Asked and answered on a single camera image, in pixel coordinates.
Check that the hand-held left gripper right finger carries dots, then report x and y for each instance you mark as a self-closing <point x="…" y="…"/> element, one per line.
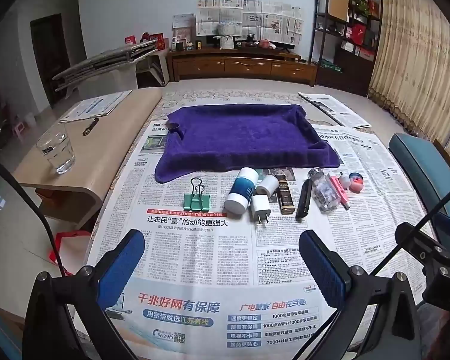
<point x="324" y="270"/>

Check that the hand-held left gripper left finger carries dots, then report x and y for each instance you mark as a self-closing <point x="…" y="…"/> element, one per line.
<point x="122" y="270"/>

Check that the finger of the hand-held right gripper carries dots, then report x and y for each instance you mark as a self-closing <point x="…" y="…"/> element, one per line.
<point x="416" y="242"/>

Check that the pink highlighter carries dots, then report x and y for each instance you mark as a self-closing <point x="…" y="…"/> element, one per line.
<point x="342" y="197"/>

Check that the clear candy bottle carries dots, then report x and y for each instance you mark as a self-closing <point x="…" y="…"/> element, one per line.
<point x="324" y="193"/>

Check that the pink jar with blue lid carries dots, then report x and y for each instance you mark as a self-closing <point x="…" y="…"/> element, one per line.
<point x="356" y="183"/>

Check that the white plug-in lamp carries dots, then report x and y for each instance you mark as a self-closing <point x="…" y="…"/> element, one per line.
<point x="344" y="182"/>

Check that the green binder clip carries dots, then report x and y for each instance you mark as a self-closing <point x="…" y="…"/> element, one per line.
<point x="197" y="202"/>

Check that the blue and white bottle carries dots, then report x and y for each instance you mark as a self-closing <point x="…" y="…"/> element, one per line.
<point x="242" y="191"/>

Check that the newspaper sheet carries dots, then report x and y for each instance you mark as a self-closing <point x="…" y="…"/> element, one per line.
<point x="375" y="165"/>
<point x="165" y="240"/>

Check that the black stick device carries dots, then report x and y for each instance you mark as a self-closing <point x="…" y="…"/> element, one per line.
<point x="303" y="198"/>

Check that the blue chair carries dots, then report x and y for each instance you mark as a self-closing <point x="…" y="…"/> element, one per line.
<point x="420" y="165"/>

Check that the black and gold lighter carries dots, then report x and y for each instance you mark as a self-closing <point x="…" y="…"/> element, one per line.
<point x="285" y="195"/>

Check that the white charger plug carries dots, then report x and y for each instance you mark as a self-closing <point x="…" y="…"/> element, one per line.
<point x="260" y="206"/>

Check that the small white cylinder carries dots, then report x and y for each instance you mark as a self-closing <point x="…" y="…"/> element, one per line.
<point x="267" y="186"/>

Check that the wooden side table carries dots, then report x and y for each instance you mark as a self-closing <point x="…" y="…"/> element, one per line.
<point x="108" y="138"/>

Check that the glass of water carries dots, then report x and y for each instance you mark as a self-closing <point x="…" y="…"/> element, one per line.
<point x="56" y="153"/>

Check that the black pen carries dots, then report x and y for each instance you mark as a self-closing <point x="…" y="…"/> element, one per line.
<point x="90" y="126"/>

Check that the folded newspaper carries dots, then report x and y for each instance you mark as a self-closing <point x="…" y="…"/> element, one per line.
<point x="335" y="108"/>

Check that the purple towel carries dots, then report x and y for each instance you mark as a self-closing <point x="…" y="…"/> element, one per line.
<point x="240" y="135"/>

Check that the white papers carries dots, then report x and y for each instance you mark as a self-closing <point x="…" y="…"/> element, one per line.
<point x="97" y="105"/>

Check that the pink stool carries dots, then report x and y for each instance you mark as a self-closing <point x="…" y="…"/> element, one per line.
<point x="18" y="127"/>

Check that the beige curtain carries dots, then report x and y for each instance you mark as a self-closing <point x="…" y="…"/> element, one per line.
<point x="420" y="56"/>

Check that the dark shelf unit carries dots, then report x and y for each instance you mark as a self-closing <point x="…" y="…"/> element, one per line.
<point x="345" y="45"/>

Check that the folded folding bed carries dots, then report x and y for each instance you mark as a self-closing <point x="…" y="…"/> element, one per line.
<point x="105" y="58"/>

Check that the wooden cabinet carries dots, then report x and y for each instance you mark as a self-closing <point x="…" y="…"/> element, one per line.
<point x="243" y="65"/>

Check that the dark door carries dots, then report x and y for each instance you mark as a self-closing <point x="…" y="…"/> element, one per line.
<point x="50" y="60"/>

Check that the red gift boxes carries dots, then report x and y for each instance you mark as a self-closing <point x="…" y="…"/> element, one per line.
<point x="152" y="41"/>

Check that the tea set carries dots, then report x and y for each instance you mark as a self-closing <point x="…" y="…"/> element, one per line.
<point x="260" y="43"/>

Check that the white wrapped bouquet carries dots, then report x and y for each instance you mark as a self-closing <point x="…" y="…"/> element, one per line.
<point x="225" y="33"/>

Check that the newspapers on wall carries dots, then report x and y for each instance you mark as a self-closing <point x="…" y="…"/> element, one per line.
<point x="270" y="20"/>

